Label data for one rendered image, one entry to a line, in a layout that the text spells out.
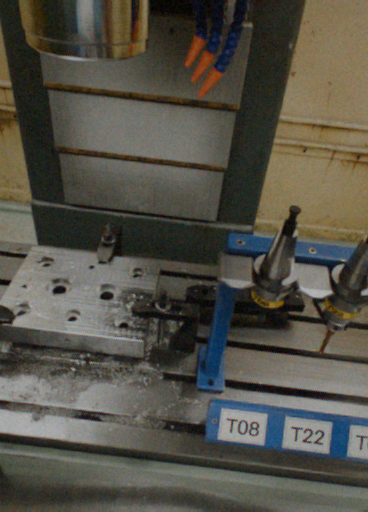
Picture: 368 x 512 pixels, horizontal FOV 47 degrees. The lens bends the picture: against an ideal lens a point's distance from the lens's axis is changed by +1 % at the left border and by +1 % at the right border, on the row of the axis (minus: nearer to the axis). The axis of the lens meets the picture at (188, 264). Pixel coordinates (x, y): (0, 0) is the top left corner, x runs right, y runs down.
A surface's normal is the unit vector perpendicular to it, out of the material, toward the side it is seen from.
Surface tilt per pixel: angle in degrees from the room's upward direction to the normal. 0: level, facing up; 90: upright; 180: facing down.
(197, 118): 90
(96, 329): 0
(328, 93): 90
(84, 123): 90
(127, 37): 90
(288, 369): 0
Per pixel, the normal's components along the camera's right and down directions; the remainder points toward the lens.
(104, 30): 0.38, 0.63
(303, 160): -0.08, 0.64
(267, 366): 0.09, -0.76
